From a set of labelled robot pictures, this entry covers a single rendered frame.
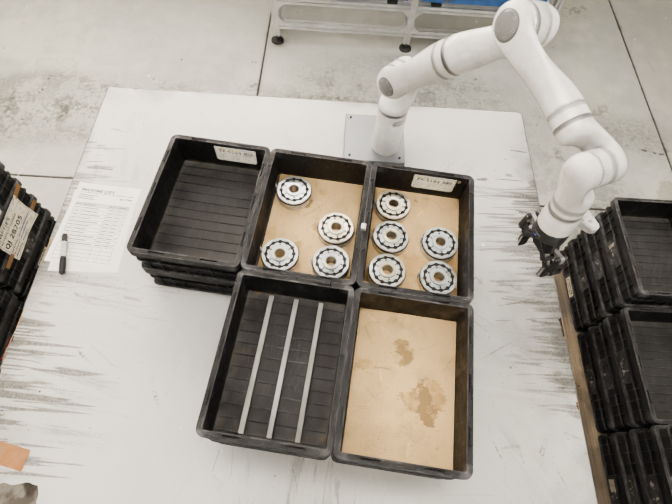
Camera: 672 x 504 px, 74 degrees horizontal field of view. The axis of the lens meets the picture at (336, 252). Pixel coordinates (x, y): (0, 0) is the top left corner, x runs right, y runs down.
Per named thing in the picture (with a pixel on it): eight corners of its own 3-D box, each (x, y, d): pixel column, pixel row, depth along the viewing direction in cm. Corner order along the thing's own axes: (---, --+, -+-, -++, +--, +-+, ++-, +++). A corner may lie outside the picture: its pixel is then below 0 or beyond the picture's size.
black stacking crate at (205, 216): (183, 159, 144) (173, 135, 134) (274, 172, 143) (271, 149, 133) (141, 270, 126) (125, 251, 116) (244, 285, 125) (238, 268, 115)
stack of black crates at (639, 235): (556, 250, 211) (612, 196, 171) (619, 254, 211) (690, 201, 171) (573, 333, 192) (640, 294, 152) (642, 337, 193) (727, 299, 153)
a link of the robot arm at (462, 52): (563, -7, 86) (464, 37, 108) (530, -10, 81) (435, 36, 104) (565, 44, 88) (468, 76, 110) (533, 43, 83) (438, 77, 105)
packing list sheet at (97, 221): (74, 181, 152) (73, 181, 151) (142, 186, 152) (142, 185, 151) (40, 270, 136) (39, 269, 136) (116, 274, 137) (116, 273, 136)
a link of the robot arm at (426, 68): (433, 46, 102) (459, 28, 105) (368, 76, 126) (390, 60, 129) (449, 83, 105) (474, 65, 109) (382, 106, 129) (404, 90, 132)
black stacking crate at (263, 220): (275, 172, 143) (272, 149, 133) (367, 185, 142) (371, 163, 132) (246, 286, 125) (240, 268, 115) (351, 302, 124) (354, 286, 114)
